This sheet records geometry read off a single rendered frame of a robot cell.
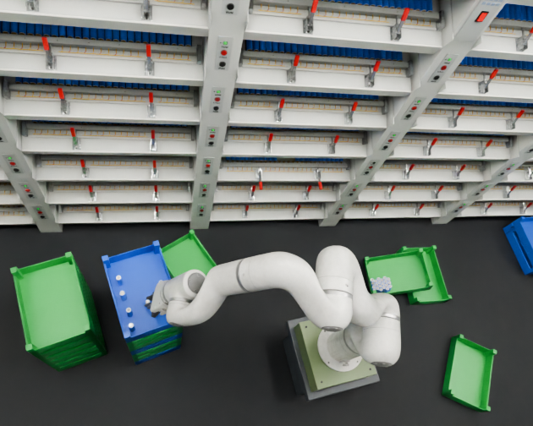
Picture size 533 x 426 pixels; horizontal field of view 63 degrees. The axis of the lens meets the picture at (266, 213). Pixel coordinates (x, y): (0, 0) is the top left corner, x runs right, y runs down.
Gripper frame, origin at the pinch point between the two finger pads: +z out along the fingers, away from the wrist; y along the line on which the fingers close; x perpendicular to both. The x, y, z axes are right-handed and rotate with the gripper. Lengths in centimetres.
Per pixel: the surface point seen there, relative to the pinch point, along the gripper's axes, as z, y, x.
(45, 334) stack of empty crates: 28.6, -13.3, 23.9
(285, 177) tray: -12, 66, -41
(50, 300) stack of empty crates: 29.7, -1.5, 25.9
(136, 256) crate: 11.0, 17.7, 5.8
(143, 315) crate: 7.5, -3.4, -1.1
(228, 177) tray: -1, 60, -19
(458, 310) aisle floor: -17, 38, -161
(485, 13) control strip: -108, 73, -33
